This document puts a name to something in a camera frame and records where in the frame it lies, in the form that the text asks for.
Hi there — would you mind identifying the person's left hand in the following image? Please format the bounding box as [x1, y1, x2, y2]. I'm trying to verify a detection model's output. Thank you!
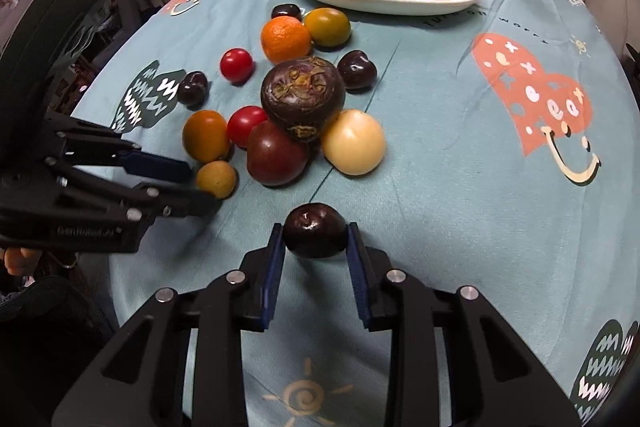
[1, 247, 42, 277]

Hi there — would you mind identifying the large brown purple fruit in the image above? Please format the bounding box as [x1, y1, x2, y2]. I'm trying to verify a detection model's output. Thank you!
[260, 56, 347, 142]

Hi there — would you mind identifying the orange tomato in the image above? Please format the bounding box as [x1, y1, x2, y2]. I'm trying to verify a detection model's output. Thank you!
[182, 110, 231, 163]

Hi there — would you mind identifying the person's dark clothing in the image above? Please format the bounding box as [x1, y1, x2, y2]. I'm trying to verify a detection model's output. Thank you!
[0, 274, 118, 427]

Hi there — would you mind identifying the dark red tomato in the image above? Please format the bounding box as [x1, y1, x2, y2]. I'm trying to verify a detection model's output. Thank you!
[246, 120, 311, 186]

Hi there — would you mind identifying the blue printed tablecloth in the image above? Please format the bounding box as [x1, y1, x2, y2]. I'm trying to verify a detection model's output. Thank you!
[70, 0, 640, 427]

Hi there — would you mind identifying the cream round fruit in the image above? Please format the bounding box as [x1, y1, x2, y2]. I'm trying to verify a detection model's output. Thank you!
[320, 109, 387, 176]

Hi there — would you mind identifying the orange mandarin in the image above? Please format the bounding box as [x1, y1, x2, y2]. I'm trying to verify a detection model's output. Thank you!
[260, 16, 312, 64]

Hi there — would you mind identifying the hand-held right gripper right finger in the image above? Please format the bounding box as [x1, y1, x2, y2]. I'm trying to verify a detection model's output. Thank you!
[346, 222, 581, 427]

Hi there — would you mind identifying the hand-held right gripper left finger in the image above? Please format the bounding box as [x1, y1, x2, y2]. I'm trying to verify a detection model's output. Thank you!
[52, 223, 286, 427]

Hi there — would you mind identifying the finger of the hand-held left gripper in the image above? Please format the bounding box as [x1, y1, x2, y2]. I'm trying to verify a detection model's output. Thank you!
[50, 157, 222, 224]
[45, 111, 194, 184]

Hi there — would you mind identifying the yellow green tangerine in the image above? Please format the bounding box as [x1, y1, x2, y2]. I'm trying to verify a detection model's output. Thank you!
[304, 8, 351, 48]

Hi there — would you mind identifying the red cherry tomato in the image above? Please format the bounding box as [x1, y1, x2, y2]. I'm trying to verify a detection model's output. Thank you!
[226, 105, 269, 149]
[220, 48, 254, 84]

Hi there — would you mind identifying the small yellow longan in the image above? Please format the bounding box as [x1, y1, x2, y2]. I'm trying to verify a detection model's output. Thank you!
[195, 160, 238, 199]

